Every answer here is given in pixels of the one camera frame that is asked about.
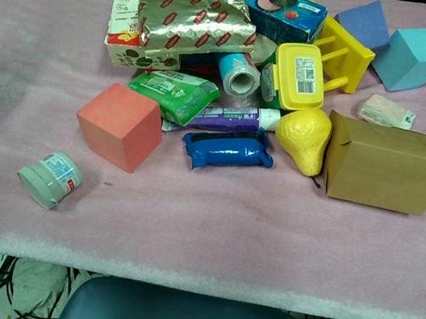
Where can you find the blue Oreo box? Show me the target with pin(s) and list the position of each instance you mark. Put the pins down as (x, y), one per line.
(264, 2)

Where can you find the brown paper box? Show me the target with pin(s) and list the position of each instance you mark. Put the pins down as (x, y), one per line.
(383, 167)

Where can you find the white printed food box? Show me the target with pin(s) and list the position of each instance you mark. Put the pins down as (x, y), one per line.
(130, 2)

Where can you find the blue shiny snack packet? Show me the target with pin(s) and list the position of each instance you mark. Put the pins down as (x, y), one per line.
(226, 151)

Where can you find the purple white toothpaste tube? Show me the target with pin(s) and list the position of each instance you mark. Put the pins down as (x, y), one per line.
(228, 116)

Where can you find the pink foam table cover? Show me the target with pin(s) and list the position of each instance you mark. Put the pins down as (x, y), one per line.
(201, 227)

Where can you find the green wet wipes pack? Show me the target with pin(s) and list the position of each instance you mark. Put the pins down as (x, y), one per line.
(175, 93)

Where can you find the blue film roll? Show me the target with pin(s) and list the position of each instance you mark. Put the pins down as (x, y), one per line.
(237, 73)

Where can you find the yellow toy pear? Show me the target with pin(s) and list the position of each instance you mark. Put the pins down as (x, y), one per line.
(304, 138)

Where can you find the salmon foam cube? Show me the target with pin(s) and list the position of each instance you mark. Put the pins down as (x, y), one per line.
(118, 125)

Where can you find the yellow lidded plastic container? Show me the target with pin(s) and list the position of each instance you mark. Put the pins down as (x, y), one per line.
(298, 75)

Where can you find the gold foil red-label package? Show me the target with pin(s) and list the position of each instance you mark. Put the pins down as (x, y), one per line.
(195, 21)

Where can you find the small pale green jar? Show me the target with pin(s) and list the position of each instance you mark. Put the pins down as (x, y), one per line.
(52, 177)

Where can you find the yellow plastic toy rack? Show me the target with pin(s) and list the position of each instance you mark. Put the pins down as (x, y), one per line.
(345, 50)

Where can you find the purple foam block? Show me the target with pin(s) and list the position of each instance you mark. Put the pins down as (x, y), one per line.
(362, 23)

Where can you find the light blue foam cube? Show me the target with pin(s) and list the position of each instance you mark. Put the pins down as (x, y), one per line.
(410, 57)

